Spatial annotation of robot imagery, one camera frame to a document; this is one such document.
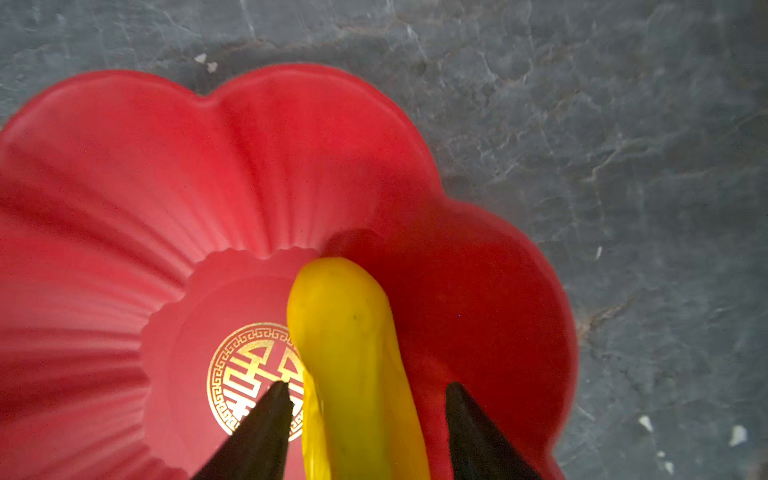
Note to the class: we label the yellow fake banana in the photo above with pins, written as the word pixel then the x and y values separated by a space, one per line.
pixel 360 419

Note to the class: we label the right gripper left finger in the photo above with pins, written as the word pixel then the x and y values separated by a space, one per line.
pixel 257 449

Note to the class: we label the red flower-shaped fruit bowl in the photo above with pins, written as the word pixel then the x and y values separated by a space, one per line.
pixel 150 238

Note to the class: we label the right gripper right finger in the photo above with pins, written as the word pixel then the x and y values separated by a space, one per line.
pixel 478 449

